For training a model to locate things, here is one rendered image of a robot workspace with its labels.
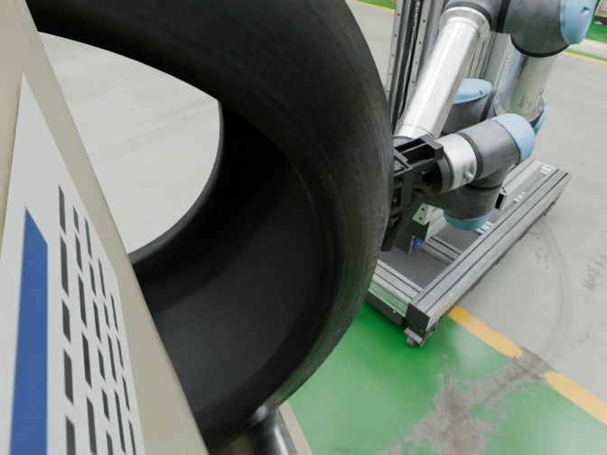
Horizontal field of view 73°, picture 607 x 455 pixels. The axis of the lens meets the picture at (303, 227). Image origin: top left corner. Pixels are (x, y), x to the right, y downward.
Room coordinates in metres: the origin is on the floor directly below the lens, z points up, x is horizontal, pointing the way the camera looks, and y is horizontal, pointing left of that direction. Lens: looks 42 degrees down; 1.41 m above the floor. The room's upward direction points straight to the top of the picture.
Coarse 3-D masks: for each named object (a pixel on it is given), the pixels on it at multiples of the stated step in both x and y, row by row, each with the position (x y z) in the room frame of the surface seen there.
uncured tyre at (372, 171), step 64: (64, 0) 0.16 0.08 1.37; (128, 0) 0.17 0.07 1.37; (192, 0) 0.18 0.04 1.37; (256, 0) 0.20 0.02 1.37; (320, 0) 0.23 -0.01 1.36; (192, 64) 0.18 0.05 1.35; (256, 64) 0.19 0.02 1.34; (320, 64) 0.21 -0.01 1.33; (256, 128) 0.47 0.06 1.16; (320, 128) 0.21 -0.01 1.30; (384, 128) 0.26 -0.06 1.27; (256, 192) 0.46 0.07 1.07; (320, 192) 0.20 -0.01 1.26; (384, 192) 0.24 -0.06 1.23; (128, 256) 0.41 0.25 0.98; (192, 256) 0.42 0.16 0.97; (256, 256) 0.40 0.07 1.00; (320, 256) 0.22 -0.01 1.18; (192, 320) 0.34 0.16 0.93; (256, 320) 0.31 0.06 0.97; (320, 320) 0.20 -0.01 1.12; (192, 384) 0.25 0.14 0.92; (256, 384) 0.20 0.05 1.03
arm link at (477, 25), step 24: (456, 0) 0.83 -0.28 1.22; (480, 0) 0.81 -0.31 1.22; (456, 24) 0.79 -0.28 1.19; (480, 24) 0.79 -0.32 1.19; (432, 48) 0.79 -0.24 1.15; (456, 48) 0.75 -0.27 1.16; (432, 72) 0.72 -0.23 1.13; (456, 72) 0.72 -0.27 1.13; (432, 96) 0.68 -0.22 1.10; (408, 120) 0.66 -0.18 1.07; (432, 120) 0.65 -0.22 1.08
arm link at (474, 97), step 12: (468, 84) 1.11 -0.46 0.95; (480, 84) 1.10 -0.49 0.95; (456, 96) 1.07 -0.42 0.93; (468, 96) 1.06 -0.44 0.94; (480, 96) 1.06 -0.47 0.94; (492, 96) 1.06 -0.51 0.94; (456, 108) 1.07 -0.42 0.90; (468, 108) 1.05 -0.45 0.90; (480, 108) 1.04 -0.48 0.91; (456, 120) 1.06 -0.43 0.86; (468, 120) 1.05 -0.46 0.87; (480, 120) 1.03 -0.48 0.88
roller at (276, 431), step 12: (264, 420) 0.21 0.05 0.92; (276, 420) 0.21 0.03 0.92; (252, 432) 0.20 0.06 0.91; (264, 432) 0.19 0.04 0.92; (276, 432) 0.19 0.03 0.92; (288, 432) 0.20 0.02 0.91; (252, 444) 0.19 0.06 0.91; (264, 444) 0.18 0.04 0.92; (276, 444) 0.18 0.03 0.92; (288, 444) 0.18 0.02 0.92
